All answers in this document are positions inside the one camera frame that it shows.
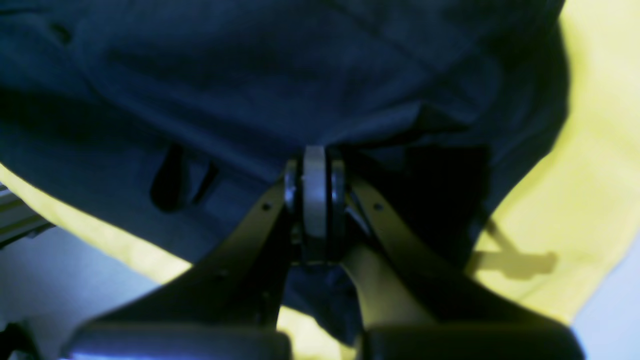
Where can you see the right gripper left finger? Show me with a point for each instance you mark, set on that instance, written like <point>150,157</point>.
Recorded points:
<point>226,306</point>

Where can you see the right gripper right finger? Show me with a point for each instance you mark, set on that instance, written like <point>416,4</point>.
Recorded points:
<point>416,306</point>

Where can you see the dark navy T-shirt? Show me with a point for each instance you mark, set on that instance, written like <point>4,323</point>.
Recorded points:
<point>169,119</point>

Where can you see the yellow table cloth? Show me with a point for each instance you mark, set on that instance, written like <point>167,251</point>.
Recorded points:
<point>568,222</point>

